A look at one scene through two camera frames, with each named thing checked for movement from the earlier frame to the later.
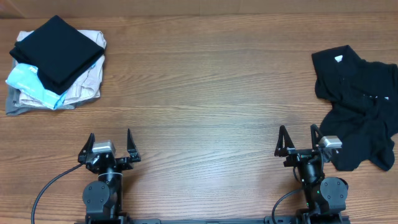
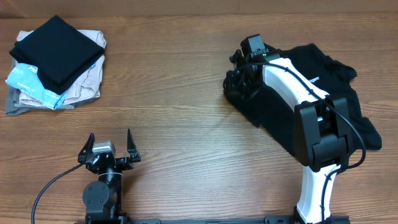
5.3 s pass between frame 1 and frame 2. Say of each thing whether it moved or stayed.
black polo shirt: moved
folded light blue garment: stayed
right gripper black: moved
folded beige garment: stayed
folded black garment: stayed
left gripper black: stayed
